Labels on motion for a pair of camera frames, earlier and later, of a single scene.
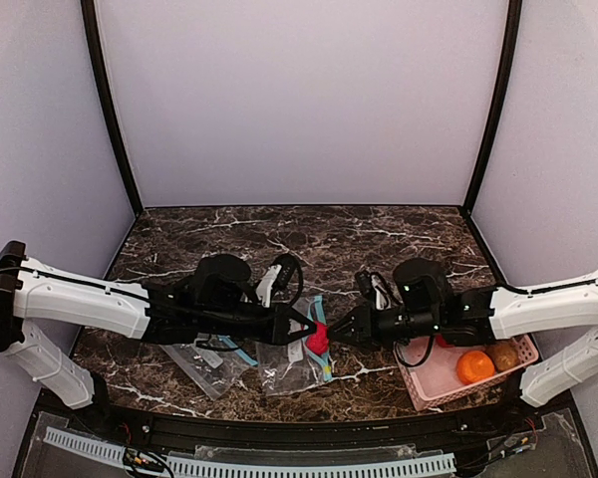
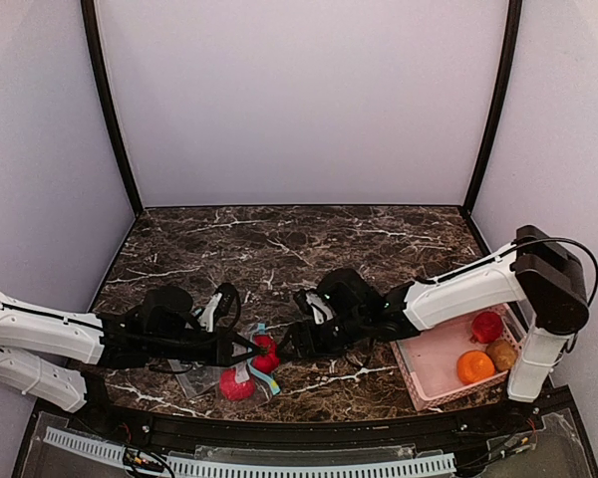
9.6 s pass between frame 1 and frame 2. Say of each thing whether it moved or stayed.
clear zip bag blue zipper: moved
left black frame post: stayed
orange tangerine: stayed
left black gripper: moved
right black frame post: stayed
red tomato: moved
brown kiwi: stayed
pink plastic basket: stayed
